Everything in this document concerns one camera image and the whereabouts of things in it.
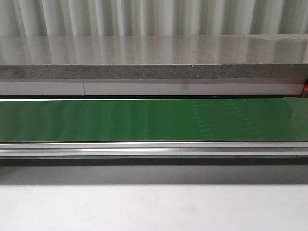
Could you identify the aluminium conveyor frame rail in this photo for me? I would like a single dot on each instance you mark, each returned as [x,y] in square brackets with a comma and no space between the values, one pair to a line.
[44,150]

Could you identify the grey speckled stone counter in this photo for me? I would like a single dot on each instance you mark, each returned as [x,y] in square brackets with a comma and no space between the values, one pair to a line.
[141,66]

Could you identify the green conveyor belt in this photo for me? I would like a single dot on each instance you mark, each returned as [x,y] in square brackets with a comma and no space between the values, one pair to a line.
[255,119]

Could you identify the white pleated curtain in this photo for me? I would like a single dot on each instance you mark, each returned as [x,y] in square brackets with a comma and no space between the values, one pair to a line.
[152,17]

